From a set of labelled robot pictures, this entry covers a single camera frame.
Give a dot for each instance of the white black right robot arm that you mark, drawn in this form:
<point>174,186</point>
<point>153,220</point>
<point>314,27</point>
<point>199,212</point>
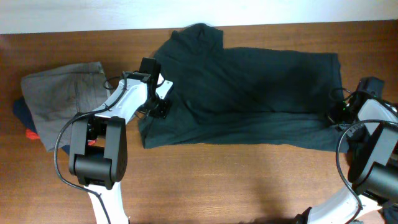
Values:
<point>365,156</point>

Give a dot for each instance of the grey folded trousers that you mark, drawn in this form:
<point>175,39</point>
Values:
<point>82,81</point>

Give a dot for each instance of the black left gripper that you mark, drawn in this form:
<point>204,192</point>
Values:
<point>161,112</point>

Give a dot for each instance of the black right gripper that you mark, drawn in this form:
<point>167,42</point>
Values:
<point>333,111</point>

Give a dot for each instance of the navy folded garment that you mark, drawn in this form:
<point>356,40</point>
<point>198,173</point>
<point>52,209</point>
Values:
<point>21,115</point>

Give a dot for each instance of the dark green t-shirt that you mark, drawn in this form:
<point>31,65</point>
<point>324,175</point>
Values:
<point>243,95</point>

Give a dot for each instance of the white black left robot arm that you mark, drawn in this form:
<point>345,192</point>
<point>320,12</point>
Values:
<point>98,148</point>

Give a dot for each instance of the orange folded garment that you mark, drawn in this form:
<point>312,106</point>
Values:
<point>33,136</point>

